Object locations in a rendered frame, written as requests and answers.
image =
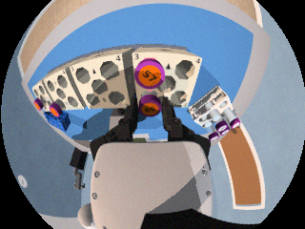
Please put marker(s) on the beige sloped box with green button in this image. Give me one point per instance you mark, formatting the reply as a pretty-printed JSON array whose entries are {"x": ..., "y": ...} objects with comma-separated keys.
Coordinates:
[{"x": 116, "y": 115}]

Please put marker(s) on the blue tube rack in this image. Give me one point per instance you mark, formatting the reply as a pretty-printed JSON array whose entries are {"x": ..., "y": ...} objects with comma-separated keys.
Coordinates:
[{"x": 64, "y": 120}]

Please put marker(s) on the white tube rack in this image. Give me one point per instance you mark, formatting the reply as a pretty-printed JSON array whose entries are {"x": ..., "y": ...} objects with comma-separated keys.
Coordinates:
[{"x": 216, "y": 96}]

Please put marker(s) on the beige block with holes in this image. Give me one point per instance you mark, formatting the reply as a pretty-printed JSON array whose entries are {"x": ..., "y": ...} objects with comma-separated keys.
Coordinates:
[
  {"x": 180, "y": 77},
  {"x": 70, "y": 95},
  {"x": 37, "y": 89},
  {"x": 113, "y": 67}
]

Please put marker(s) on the blue bench mat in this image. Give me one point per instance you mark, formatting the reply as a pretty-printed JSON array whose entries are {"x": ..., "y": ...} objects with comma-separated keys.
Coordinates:
[{"x": 224, "y": 45}]

